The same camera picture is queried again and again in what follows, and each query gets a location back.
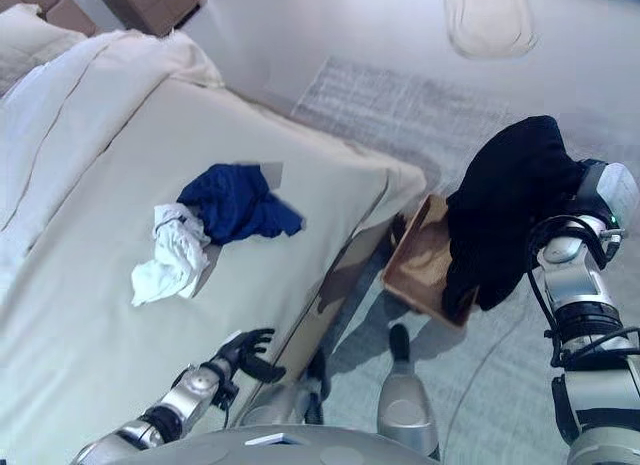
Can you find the brown wooden nightstand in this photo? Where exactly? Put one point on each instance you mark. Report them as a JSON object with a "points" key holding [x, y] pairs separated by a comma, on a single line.
{"points": [[150, 5]]}

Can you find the silver left robot leg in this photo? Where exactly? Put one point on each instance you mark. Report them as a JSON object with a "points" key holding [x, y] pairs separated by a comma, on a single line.
{"points": [[280, 410]]}

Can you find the white garment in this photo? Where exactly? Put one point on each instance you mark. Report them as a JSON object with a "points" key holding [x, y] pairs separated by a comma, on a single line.
{"points": [[170, 265]]}

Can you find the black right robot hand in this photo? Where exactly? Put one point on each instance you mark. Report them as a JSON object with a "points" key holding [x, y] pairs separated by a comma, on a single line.
{"points": [[612, 190]]}

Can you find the brown padded headboard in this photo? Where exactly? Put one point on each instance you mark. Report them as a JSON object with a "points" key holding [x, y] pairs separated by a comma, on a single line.
{"points": [[60, 5]]}

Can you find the glossy beige bed frame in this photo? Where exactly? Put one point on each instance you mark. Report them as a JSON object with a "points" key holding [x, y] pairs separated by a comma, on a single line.
{"points": [[345, 285]]}

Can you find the black garment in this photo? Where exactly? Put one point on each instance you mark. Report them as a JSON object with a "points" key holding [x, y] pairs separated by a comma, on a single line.
{"points": [[510, 195]]}

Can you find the beige covered bed mattress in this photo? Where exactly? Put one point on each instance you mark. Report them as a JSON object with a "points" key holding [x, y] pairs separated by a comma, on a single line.
{"points": [[300, 185]]}

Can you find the blue garment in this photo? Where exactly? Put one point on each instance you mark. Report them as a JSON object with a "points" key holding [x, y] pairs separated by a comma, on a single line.
{"points": [[235, 205]]}

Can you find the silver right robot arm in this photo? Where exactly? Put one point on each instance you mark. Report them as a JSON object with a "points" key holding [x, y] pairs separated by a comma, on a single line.
{"points": [[575, 280]]}

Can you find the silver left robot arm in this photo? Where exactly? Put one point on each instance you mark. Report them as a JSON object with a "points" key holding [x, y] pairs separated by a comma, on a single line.
{"points": [[190, 390]]}

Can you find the grey robot torso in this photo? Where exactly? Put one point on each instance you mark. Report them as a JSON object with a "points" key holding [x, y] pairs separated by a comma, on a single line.
{"points": [[260, 447]]}

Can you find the beige pillow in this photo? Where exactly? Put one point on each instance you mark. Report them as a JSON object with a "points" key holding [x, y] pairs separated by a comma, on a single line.
{"points": [[30, 40]]}

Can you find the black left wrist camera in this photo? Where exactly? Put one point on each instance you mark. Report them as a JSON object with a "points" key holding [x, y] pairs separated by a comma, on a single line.
{"points": [[226, 389]]}

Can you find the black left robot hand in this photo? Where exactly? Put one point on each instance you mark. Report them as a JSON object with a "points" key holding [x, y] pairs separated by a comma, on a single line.
{"points": [[240, 352]]}

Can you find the oval grey floor mat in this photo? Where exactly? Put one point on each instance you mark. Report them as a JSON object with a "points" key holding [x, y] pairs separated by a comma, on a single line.
{"points": [[485, 20]]}

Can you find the white duvet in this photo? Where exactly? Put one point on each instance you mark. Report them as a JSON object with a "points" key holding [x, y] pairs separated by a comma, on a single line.
{"points": [[50, 125]]}

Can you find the grey striped rug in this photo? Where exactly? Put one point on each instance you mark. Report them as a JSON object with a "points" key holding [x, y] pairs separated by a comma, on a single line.
{"points": [[400, 110]]}

